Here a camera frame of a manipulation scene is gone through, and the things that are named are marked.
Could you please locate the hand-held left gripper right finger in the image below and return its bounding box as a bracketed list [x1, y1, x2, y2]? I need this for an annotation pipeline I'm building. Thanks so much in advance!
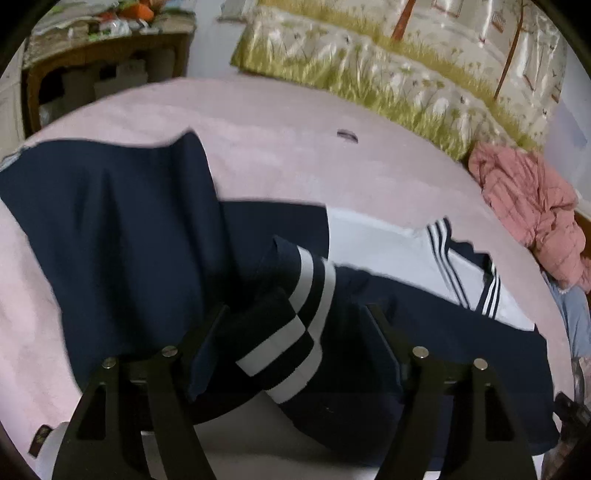
[366, 303, 537, 480]

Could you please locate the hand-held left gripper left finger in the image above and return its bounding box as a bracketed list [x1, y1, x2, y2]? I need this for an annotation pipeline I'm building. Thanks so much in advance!
[51, 304, 230, 480]

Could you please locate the white and navy varsity jacket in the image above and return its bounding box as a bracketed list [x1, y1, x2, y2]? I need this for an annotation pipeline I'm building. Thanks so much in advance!
[0, 131, 561, 480]

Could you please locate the light blue cloth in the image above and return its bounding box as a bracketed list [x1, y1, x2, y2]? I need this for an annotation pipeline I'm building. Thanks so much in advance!
[542, 272, 591, 361]

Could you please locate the bed with pink sheet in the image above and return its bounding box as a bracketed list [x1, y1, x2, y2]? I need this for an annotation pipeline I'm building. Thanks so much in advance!
[0, 74, 591, 480]

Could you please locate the tree print curtain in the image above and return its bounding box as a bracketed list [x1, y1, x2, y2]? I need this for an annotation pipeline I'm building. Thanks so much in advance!
[231, 0, 571, 162]

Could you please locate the wooden desk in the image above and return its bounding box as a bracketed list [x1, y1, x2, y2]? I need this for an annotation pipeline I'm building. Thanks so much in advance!
[21, 25, 192, 136]

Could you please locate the stack of papers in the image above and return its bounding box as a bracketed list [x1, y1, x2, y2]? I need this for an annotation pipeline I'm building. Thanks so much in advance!
[23, 16, 90, 52]

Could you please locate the orange plush toy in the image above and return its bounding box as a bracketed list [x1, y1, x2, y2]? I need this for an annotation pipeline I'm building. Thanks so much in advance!
[99, 0, 158, 24]

